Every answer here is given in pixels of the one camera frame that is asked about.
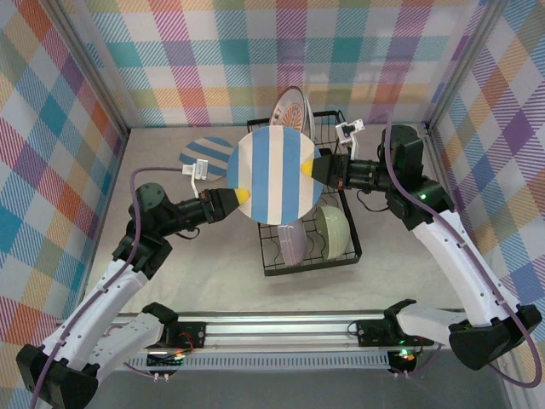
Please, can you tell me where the controller circuit board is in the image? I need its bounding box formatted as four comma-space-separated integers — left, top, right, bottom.
387, 348, 419, 375
146, 349, 187, 370

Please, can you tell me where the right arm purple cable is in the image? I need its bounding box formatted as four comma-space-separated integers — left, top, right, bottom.
381, 125, 544, 389

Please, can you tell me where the purple bowl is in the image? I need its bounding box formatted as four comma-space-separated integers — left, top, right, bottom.
276, 223, 308, 265

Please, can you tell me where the white plate orange sunburst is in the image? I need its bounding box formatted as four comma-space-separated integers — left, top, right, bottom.
270, 86, 311, 133

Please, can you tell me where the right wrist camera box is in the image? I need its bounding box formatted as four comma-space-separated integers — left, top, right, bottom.
335, 118, 366, 162

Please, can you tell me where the pale green bowl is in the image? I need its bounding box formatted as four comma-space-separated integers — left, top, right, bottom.
313, 204, 351, 262

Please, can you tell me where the black wire dish rack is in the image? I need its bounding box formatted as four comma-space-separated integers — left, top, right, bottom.
246, 109, 363, 278

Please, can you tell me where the white slotted cable duct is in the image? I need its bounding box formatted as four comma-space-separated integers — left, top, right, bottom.
127, 355, 393, 372

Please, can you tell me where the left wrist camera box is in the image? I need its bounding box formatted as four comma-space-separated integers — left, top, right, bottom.
180, 158, 210, 198

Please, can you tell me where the aluminium side rail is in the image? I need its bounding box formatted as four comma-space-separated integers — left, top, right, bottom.
419, 122, 486, 308
80, 127, 131, 308

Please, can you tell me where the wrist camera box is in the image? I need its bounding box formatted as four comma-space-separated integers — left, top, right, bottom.
335, 118, 366, 162
180, 158, 210, 198

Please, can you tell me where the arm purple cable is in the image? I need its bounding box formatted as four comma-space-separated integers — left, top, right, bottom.
27, 166, 188, 409
381, 125, 544, 389

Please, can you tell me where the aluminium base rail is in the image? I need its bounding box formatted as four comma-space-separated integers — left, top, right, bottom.
100, 310, 469, 355

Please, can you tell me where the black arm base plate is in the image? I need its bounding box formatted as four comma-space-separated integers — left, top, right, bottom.
161, 321, 208, 351
355, 318, 435, 349

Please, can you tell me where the aluminium frame post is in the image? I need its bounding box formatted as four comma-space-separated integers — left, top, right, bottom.
425, 0, 510, 131
42, 0, 131, 140

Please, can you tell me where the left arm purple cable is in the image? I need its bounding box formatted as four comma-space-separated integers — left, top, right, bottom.
27, 166, 188, 409

